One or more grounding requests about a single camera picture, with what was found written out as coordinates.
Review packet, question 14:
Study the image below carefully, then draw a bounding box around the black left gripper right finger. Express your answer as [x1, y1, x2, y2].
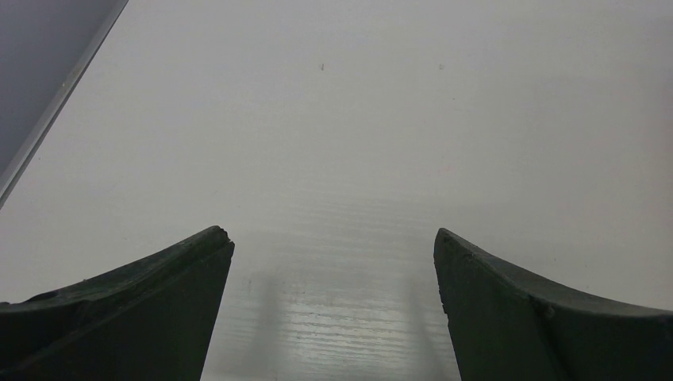
[433, 229, 672, 380]

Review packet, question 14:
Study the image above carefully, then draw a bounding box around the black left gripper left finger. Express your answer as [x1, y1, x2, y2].
[1, 226, 235, 380]

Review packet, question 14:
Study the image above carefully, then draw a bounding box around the aluminium table edge rail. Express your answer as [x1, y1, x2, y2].
[1, 1, 127, 201]

